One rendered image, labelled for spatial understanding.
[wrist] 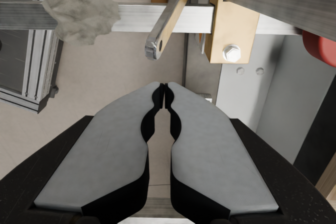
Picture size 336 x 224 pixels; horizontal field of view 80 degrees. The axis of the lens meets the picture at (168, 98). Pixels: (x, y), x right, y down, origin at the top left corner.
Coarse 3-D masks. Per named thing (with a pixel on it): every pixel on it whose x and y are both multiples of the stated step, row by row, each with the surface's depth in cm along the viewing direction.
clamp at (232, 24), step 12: (216, 0) 22; (216, 12) 22; (228, 12) 22; (240, 12) 22; (252, 12) 22; (216, 24) 23; (228, 24) 23; (240, 24) 23; (252, 24) 23; (216, 36) 24; (228, 36) 24; (240, 36) 24; (252, 36) 24; (204, 48) 29; (216, 48) 24; (240, 48) 24; (216, 60) 25; (240, 60) 25
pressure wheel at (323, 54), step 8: (304, 32) 23; (304, 40) 23; (312, 40) 21; (320, 40) 20; (328, 40) 20; (312, 48) 22; (320, 48) 21; (328, 48) 21; (320, 56) 21; (328, 56) 21; (328, 64) 22
